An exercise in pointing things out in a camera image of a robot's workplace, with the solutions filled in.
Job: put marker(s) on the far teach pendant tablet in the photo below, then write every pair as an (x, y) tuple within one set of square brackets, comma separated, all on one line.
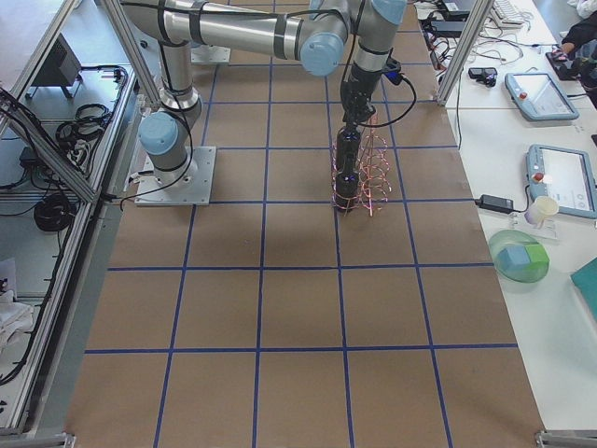
[(539, 97)]

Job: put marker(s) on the green glass bowl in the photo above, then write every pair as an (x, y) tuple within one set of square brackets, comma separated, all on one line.
[(512, 237)]

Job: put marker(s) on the white paper cup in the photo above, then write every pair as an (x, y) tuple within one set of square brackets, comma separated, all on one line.
[(542, 208)]

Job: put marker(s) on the teach pendant tablet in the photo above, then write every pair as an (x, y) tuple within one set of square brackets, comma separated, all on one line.
[(565, 175), (539, 97)]

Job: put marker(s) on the blue foam cube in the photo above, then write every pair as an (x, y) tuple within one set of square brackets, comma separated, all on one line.
[(511, 261)]

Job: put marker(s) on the aluminium frame post right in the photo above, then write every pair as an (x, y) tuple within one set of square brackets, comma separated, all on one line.
[(468, 37)]

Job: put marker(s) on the dark wine bottle in basket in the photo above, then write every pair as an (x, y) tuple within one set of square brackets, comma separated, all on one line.
[(346, 184)]

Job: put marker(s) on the green foam cube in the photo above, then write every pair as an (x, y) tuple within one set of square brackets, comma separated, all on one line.
[(537, 256)]

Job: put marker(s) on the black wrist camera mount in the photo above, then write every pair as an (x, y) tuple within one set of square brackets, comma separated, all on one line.
[(393, 71)]

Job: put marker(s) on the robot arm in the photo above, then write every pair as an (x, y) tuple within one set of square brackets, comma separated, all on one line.
[(316, 38)]

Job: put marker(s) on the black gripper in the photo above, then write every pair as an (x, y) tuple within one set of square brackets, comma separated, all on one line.
[(362, 79)]

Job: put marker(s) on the copper wire wine basket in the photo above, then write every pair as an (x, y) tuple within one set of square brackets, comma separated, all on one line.
[(373, 168)]

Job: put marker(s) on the person's forearm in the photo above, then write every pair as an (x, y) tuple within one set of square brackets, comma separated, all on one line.
[(579, 35)]

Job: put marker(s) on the dark glass wine bottle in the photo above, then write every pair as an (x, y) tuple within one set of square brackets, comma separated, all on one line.
[(348, 143)]

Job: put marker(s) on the near teach pendant tablet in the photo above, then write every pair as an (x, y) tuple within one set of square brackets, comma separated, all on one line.
[(565, 175)]

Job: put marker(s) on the crumpled white cloth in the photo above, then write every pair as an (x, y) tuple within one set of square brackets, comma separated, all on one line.
[(17, 318)]

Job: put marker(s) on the aluminium side frame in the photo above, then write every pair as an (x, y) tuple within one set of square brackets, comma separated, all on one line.
[(73, 83)]

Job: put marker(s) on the black power brick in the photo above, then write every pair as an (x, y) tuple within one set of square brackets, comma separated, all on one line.
[(495, 204)]

